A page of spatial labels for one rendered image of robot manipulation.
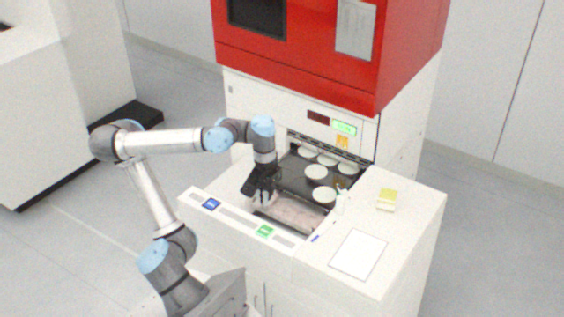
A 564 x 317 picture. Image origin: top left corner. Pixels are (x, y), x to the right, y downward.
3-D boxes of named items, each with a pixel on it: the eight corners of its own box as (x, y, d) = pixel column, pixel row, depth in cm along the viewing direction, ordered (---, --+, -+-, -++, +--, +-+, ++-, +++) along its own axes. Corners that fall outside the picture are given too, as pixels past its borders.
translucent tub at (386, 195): (378, 198, 210) (380, 186, 205) (397, 202, 208) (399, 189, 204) (374, 210, 204) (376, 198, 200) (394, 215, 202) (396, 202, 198)
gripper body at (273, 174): (282, 180, 183) (282, 153, 176) (268, 194, 178) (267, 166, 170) (264, 173, 186) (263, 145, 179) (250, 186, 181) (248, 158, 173)
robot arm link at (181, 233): (160, 278, 178) (85, 132, 169) (178, 260, 192) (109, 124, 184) (191, 267, 175) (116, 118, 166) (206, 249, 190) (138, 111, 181)
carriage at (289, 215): (256, 194, 227) (256, 188, 225) (328, 227, 212) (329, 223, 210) (245, 204, 221) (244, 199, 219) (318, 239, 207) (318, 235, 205)
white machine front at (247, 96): (231, 127, 270) (225, 57, 245) (371, 185, 237) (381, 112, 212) (227, 129, 268) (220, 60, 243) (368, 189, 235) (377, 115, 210)
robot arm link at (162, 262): (150, 298, 166) (124, 265, 165) (167, 279, 179) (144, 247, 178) (179, 281, 163) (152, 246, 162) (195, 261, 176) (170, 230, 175)
